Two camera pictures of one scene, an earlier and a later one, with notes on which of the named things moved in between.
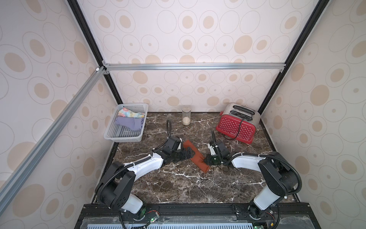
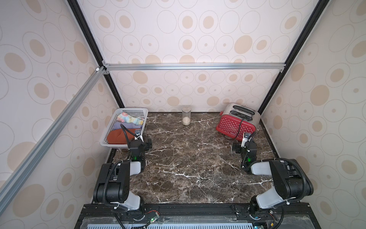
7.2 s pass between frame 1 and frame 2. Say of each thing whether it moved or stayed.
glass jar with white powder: stayed
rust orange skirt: moved
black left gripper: moved
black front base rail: stayed
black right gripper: moved
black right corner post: stayed
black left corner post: stayed
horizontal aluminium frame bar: stayed
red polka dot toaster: stayed
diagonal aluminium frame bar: stayed
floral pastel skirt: moved
